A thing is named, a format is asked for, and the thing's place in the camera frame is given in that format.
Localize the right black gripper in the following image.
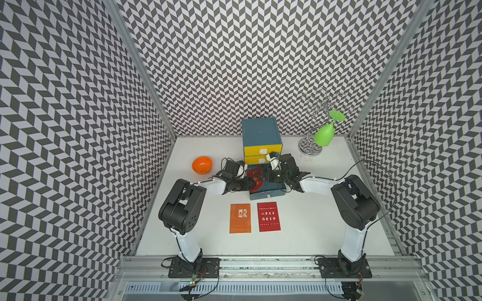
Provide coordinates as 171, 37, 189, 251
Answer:
253, 167, 289, 183

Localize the red patterned postcard pack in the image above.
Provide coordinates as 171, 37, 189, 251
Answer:
247, 166, 264, 193

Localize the teal bottom drawer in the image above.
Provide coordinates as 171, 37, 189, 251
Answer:
247, 164, 286, 201

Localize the orange postcard pack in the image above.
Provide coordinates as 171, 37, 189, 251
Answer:
230, 203, 251, 234

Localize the teal drawer cabinet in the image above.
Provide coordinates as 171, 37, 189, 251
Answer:
242, 117, 283, 148

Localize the dark red postcard pack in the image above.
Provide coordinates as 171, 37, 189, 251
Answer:
257, 202, 281, 232

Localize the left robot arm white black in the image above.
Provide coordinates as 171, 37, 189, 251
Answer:
158, 159, 252, 263

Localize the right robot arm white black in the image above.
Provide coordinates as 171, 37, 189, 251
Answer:
264, 152, 381, 276

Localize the orange bowl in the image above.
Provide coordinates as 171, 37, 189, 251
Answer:
192, 156, 213, 175

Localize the green plastic wine glass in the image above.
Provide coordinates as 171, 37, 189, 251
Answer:
313, 110, 346, 147

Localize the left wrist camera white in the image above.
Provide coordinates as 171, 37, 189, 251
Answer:
233, 161, 247, 178

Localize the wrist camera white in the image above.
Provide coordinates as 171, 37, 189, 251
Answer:
233, 161, 247, 178
266, 152, 280, 171

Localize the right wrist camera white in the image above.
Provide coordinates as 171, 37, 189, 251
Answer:
266, 152, 280, 171

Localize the chrome wire glass rack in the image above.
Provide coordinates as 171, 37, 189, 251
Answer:
298, 88, 353, 157

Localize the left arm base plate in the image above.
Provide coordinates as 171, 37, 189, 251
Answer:
168, 257, 220, 279

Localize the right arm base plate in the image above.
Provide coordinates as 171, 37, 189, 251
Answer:
315, 257, 373, 279

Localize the aluminium front rail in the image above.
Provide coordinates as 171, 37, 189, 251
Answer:
105, 255, 437, 300

